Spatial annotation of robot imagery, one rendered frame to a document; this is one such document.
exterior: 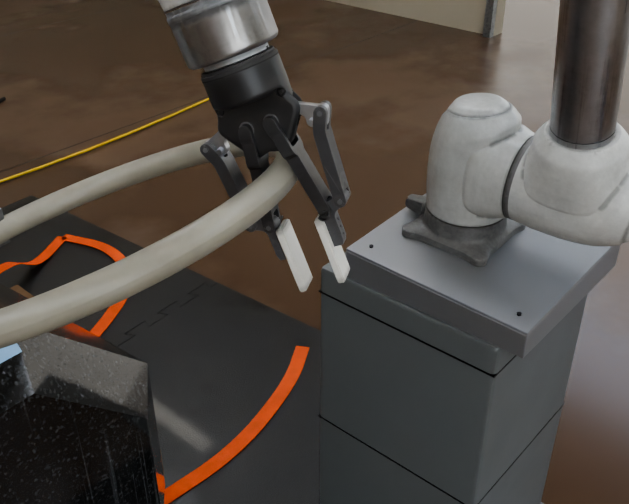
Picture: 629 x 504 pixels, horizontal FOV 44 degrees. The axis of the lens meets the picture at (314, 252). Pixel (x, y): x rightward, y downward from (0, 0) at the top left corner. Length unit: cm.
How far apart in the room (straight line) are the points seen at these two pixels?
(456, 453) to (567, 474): 79
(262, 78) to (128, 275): 21
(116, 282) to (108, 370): 90
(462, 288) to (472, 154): 23
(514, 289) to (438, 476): 44
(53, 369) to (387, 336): 61
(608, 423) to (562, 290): 111
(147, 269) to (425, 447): 107
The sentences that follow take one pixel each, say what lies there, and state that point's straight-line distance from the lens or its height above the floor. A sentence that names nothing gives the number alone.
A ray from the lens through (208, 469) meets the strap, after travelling 222.
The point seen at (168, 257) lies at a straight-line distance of 63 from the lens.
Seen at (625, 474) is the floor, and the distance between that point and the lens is 237.
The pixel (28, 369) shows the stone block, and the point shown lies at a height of 81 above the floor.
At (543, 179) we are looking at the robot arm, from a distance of 131.
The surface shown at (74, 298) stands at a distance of 63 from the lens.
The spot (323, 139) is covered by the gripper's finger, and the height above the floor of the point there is 135.
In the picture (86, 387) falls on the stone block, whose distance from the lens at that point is 145.
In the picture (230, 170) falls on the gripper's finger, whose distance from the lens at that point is 76.
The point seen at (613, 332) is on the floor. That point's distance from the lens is 287.
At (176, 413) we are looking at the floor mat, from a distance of 239.
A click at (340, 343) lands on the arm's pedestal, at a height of 64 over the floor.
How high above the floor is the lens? 163
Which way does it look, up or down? 32 degrees down
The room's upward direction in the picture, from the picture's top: straight up
